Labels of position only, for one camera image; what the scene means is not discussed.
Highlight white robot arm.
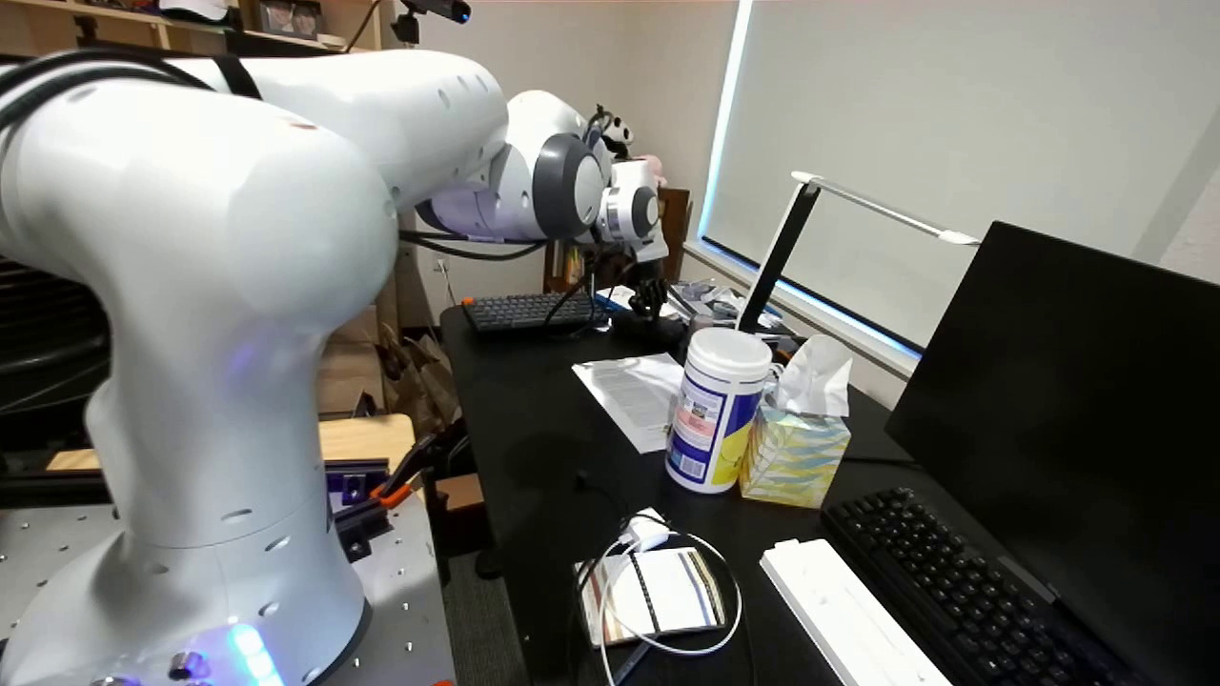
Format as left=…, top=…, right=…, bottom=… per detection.
left=0, top=48, right=657, bottom=686

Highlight wooden tool box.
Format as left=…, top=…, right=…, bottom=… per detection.
left=49, top=414, right=416, bottom=471

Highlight white wipes canister blue label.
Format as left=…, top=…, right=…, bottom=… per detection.
left=663, top=329, right=770, bottom=496

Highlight white cable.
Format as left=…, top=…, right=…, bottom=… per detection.
left=582, top=504, right=748, bottom=686

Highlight white desk lamp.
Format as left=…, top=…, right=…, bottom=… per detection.
left=738, top=171, right=976, bottom=344

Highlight black computer monitor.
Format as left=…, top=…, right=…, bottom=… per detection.
left=887, top=225, right=1220, bottom=686

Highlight white wrist rest bar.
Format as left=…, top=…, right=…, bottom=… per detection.
left=760, top=536, right=951, bottom=686

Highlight black keyboard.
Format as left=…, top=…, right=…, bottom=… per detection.
left=822, top=490, right=1127, bottom=686
left=460, top=294, right=596, bottom=330

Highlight white printed paper sheet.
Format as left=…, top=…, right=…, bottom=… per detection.
left=573, top=354, right=683, bottom=455

